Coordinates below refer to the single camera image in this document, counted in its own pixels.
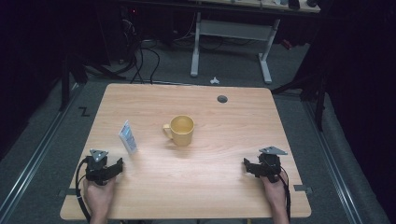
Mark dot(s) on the small red object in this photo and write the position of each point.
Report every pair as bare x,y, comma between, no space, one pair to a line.
287,44

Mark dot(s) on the black metal stand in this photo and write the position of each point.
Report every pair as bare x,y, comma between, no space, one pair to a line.
320,102
65,84

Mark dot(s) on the small white floor scrap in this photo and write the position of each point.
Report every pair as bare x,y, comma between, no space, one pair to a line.
214,81

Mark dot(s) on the white and blue packet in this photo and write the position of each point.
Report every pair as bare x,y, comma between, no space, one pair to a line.
128,138

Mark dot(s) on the grey tape strip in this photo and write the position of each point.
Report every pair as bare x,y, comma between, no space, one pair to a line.
302,188

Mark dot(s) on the person's right hand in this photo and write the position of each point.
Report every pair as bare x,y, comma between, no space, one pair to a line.
275,191

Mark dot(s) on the metal floor rail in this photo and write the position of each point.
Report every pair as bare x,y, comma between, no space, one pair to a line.
334,161
34,161

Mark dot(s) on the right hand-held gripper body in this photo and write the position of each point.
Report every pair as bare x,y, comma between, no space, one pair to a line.
269,165

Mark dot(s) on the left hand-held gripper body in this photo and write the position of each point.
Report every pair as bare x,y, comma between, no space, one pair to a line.
97,168

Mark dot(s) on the yellow cup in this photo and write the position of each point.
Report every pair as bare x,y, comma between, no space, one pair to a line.
181,130

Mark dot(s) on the white frame desk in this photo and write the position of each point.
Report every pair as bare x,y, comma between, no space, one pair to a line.
233,29

